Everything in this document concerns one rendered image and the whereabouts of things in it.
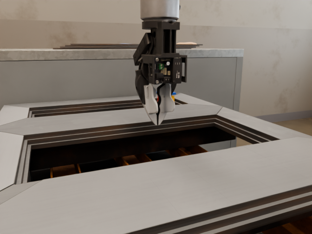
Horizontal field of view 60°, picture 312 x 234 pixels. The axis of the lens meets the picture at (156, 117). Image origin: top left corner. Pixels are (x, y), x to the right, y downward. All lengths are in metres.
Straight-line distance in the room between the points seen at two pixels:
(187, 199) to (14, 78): 0.91
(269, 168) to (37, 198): 0.39
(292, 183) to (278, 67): 3.70
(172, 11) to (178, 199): 0.33
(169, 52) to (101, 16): 2.48
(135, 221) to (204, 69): 1.10
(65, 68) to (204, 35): 2.43
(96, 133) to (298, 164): 0.48
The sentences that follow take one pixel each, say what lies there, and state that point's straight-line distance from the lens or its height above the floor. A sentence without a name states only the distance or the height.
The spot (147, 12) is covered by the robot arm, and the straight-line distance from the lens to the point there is 0.53.
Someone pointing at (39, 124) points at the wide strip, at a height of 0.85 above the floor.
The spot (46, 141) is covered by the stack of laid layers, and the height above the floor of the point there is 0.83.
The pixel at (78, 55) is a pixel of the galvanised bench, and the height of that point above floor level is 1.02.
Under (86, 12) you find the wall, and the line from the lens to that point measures 2.95.
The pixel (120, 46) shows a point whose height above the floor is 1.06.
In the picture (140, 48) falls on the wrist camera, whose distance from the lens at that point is 0.59.
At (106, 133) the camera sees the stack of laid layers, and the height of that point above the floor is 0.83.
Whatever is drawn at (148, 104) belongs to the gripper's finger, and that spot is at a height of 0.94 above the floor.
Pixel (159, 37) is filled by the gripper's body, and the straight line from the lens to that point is 0.51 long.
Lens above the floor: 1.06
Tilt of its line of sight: 15 degrees down
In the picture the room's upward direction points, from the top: straight up
